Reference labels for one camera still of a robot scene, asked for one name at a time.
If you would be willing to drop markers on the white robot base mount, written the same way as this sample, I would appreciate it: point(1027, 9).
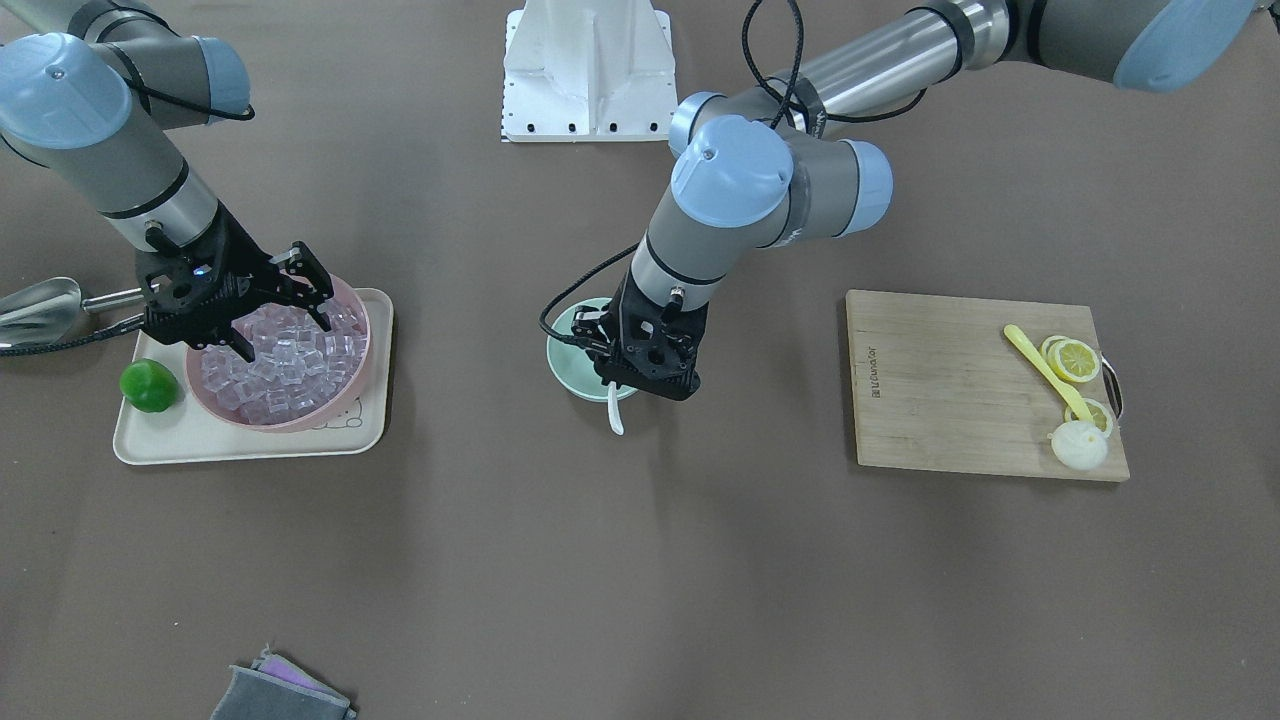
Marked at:
point(588, 71)

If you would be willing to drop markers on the steel ice scoop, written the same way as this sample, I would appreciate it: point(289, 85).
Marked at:
point(55, 310)

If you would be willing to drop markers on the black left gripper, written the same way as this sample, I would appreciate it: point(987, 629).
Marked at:
point(594, 331)

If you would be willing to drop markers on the lemon slice top stack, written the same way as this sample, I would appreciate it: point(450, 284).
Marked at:
point(1075, 361)

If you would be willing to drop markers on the pile of clear ice cubes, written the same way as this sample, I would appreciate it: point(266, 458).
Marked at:
point(297, 367)

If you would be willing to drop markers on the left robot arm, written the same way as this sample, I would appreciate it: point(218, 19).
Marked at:
point(769, 167)

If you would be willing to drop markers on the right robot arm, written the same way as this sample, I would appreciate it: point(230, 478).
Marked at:
point(91, 93)

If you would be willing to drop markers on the lemon slice bottom stack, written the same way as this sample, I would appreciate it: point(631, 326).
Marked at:
point(1047, 344)

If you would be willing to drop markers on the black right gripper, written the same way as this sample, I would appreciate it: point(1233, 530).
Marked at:
point(243, 262)

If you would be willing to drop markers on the bamboo cutting board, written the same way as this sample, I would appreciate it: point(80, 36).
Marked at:
point(936, 386)

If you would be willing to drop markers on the mint green bowl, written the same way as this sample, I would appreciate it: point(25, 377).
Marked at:
point(570, 365)

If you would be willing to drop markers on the lemon slice near bun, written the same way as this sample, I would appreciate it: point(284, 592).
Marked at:
point(1101, 416)

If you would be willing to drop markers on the yellow plastic knife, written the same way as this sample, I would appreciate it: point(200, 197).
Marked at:
point(1069, 394)

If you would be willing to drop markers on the green lime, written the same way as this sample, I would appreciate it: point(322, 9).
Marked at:
point(149, 386)

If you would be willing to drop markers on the beige plastic tray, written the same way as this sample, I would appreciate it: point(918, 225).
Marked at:
point(188, 433)

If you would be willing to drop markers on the lemon slice stack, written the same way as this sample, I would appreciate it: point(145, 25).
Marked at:
point(1047, 344)
point(1075, 361)

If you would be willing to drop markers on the grey folded cloth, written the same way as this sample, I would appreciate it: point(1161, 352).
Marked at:
point(275, 687)

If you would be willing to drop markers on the pink bowl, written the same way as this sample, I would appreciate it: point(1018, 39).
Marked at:
point(342, 293)

